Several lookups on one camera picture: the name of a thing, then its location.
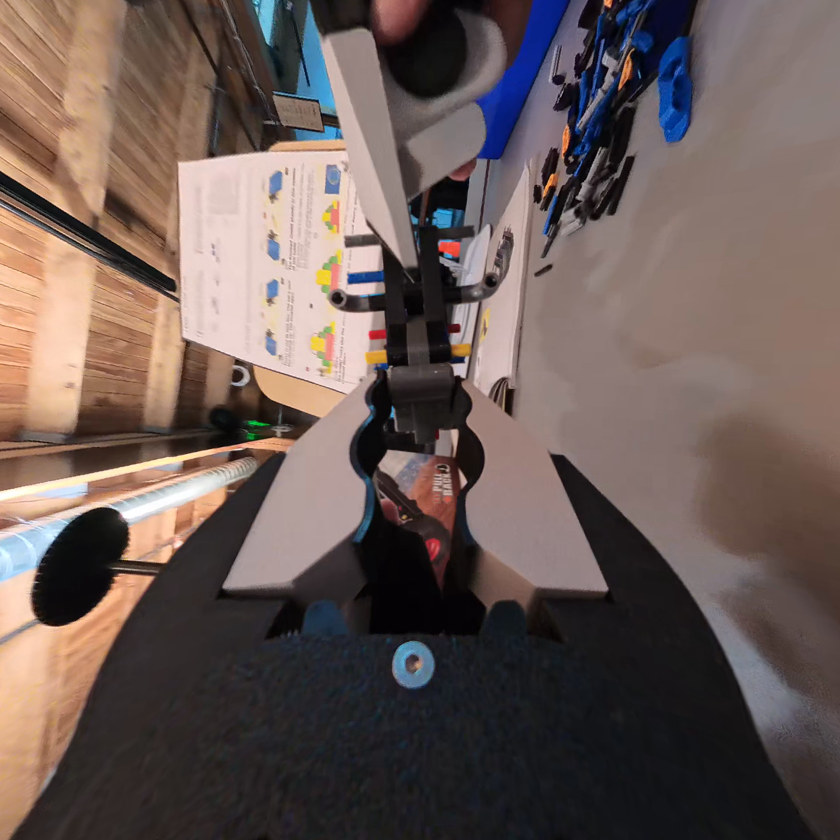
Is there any lego instruction booklet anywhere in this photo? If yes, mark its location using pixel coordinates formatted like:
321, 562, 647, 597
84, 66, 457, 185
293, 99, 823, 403
471, 164, 534, 398

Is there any small wall sign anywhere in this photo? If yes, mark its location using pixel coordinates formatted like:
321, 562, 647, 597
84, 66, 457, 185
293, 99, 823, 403
271, 94, 327, 134

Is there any black round knob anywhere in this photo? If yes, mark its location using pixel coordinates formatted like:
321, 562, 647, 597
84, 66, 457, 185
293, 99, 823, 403
29, 505, 164, 627

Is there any shiny metal pipe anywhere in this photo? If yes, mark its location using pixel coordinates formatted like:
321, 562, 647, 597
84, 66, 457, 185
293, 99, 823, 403
0, 456, 258, 581

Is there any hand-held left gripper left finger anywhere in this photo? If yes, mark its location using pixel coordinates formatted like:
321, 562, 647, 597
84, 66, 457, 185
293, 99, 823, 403
222, 369, 395, 614

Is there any black metal bar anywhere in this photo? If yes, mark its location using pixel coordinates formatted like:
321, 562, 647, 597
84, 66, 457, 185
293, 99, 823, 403
0, 172, 179, 304

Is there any pile of small lego pins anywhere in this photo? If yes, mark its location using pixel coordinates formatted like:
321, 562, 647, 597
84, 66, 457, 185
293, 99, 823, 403
533, 0, 660, 258

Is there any person's right hand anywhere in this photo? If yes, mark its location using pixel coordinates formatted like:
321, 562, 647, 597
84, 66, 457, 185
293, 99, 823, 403
369, 0, 488, 46

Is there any lego set box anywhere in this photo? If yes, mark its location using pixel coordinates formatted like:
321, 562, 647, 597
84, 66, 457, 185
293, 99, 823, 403
374, 451, 462, 588

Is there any black device with green light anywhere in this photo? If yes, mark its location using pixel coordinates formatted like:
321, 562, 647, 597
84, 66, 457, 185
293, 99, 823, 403
209, 406, 294, 442

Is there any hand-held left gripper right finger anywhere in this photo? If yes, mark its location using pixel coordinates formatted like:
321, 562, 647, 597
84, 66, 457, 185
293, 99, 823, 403
451, 379, 611, 611

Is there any large blue lego part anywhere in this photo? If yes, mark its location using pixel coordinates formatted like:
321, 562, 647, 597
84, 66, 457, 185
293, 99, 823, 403
658, 36, 694, 143

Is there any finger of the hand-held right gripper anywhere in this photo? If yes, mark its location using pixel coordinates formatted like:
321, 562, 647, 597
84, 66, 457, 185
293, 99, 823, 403
320, 28, 422, 277

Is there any black grey lego chassis assembly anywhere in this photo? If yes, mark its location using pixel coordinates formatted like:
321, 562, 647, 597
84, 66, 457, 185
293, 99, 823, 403
328, 223, 503, 454

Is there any printed instruction sheet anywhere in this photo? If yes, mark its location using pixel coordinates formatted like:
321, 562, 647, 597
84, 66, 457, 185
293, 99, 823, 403
177, 147, 378, 395

